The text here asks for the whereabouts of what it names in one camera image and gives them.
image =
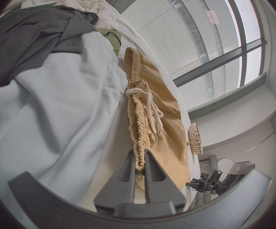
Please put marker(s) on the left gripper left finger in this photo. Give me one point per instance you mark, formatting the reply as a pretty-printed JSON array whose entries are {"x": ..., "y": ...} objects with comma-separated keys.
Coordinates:
[{"x": 121, "y": 187}]

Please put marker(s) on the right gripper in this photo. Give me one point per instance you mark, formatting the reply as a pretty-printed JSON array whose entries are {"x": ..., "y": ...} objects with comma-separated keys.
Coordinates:
[{"x": 201, "y": 185}]

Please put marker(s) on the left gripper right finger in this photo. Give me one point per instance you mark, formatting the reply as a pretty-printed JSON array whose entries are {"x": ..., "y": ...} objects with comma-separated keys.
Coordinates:
[{"x": 159, "y": 187}]

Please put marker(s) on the tan trousers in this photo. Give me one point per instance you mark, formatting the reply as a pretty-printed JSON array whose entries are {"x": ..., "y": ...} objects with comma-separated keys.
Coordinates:
[{"x": 166, "y": 132}]

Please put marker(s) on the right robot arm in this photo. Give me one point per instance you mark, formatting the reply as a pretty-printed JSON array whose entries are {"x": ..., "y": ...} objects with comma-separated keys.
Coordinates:
[{"x": 240, "y": 172}]

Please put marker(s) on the round woven basket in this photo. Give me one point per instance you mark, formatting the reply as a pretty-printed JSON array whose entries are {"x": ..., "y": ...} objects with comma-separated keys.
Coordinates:
[{"x": 195, "y": 139}]

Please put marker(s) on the pale blue garment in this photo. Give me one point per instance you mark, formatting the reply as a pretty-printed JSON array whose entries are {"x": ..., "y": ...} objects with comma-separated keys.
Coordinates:
[{"x": 57, "y": 116}]

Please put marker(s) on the green garment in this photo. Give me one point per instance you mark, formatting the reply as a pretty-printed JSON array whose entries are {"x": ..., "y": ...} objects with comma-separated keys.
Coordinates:
[{"x": 111, "y": 36}]

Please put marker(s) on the black garment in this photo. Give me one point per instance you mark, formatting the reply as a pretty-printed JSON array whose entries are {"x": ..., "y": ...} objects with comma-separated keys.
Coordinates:
[{"x": 28, "y": 32}]

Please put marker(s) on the window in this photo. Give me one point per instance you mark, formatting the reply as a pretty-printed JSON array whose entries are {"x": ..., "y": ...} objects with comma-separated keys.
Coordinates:
[{"x": 200, "y": 32}]

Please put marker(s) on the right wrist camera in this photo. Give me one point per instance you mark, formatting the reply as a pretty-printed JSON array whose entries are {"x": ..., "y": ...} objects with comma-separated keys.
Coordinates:
[{"x": 204, "y": 176}]

